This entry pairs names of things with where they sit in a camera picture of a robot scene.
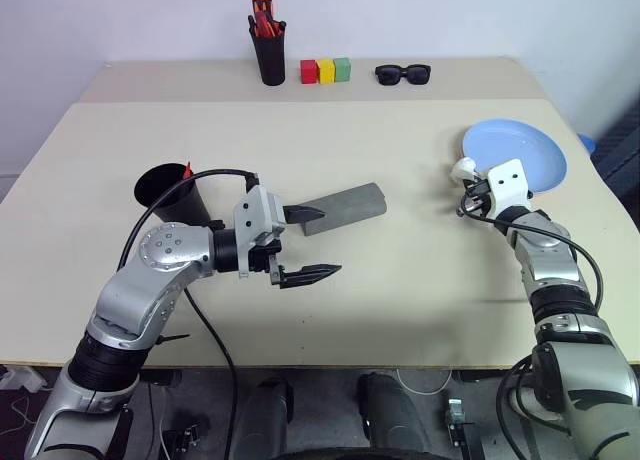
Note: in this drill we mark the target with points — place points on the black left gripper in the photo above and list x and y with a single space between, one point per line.
260 260

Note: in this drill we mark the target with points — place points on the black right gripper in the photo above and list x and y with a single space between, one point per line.
481 201

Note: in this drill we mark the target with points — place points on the grey glasses case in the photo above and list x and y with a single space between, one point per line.
350 205

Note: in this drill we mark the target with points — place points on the blue plastic plate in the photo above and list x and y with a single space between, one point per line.
520 145

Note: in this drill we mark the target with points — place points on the black cylindrical cup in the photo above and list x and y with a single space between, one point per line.
172 205

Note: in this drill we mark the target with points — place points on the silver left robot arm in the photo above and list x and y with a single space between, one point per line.
165 250

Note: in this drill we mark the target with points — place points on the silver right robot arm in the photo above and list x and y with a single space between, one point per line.
550 260

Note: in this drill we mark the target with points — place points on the crumpled white tissue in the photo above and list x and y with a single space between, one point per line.
464 167

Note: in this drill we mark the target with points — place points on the blue plastic bowl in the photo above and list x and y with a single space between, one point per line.
587 144

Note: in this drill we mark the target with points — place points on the black sunglasses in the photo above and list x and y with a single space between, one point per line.
390 76

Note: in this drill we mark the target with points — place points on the black zip tie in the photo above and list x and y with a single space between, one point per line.
175 338

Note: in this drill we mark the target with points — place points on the dark slatted panel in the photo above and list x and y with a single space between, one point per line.
622 150

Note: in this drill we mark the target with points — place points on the dark grey rounded shape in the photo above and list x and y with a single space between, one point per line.
265 410
387 410

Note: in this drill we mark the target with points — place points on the red cube block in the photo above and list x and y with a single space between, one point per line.
309 72

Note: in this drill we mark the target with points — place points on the yellow cube block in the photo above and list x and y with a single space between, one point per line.
326 71

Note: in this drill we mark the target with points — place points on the green cube block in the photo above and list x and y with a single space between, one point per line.
342 70

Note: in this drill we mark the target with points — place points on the black pen holder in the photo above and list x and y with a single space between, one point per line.
270 60

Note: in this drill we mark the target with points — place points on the small metal clamp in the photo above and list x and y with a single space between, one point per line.
187 435
455 415

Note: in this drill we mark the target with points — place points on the white power strip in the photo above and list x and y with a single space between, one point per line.
25 380

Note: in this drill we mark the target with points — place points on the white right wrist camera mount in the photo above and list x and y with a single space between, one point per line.
507 185

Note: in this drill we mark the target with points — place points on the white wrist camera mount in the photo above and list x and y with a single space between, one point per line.
257 215
507 185

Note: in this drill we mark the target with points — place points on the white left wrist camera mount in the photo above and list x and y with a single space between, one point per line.
257 215

